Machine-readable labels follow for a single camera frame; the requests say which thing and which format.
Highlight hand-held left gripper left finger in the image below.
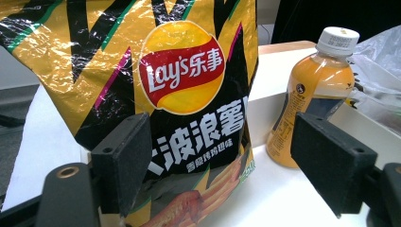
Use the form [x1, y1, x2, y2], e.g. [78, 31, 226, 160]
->
[91, 113, 153, 218]

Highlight white plastic bin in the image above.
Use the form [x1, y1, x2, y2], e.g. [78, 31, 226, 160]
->
[79, 91, 401, 227]

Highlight black curtain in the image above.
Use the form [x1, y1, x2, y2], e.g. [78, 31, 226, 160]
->
[270, 0, 401, 45]

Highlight yellow black chips bag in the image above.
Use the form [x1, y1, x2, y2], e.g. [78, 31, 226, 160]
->
[0, 0, 259, 227]

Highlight orange drink bottle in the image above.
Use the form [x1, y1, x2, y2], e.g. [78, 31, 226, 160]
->
[266, 26, 360, 169]

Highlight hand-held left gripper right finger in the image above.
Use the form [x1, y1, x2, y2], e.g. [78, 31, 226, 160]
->
[290, 112, 378, 218]

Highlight clear plastic bag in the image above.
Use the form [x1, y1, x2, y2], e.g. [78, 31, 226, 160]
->
[344, 25, 401, 135]

